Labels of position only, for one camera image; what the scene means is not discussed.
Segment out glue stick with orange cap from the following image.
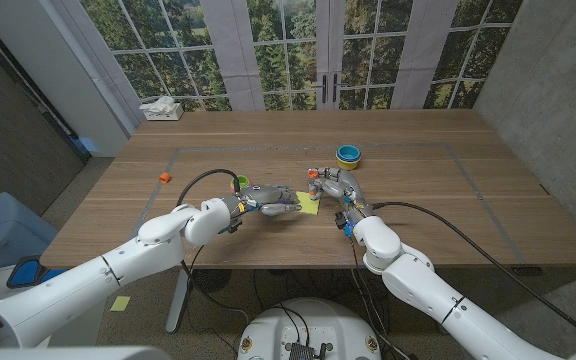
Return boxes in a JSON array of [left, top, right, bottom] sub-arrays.
[[307, 169, 321, 201]]

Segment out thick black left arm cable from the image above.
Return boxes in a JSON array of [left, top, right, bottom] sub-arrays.
[[176, 168, 249, 326]]

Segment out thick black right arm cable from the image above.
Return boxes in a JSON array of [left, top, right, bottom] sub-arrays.
[[371, 201, 576, 346]]

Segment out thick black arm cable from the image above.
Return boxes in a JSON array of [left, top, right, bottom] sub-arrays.
[[371, 201, 576, 346], [176, 168, 249, 326]]

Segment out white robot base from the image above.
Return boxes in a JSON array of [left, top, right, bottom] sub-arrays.
[[237, 298, 382, 360]]

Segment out black round device under table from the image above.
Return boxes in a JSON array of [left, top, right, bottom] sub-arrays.
[[191, 268, 233, 294]]

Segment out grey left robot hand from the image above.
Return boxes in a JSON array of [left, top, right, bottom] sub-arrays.
[[237, 183, 303, 217]]

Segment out white tissue box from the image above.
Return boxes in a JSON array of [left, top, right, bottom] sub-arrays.
[[139, 96, 185, 122]]

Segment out blue-grey storage bin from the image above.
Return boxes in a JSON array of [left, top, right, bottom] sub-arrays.
[[0, 192, 59, 275]]

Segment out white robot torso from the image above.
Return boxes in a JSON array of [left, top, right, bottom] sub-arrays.
[[0, 345, 172, 360]]

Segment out printed window backdrop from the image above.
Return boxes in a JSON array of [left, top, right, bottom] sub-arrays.
[[50, 0, 524, 112]]

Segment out white table leg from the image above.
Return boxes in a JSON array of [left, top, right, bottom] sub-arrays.
[[166, 269, 193, 335]]

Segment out yellow stacking cup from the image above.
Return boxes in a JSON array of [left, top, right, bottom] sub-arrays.
[[336, 155, 362, 171]]

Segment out yellow sticky note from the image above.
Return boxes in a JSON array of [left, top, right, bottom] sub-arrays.
[[295, 191, 322, 216]]

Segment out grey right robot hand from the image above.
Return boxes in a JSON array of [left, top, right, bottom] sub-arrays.
[[307, 167, 369, 216]]

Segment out blue and black pad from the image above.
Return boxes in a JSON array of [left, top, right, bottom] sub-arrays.
[[6, 254, 67, 290]]

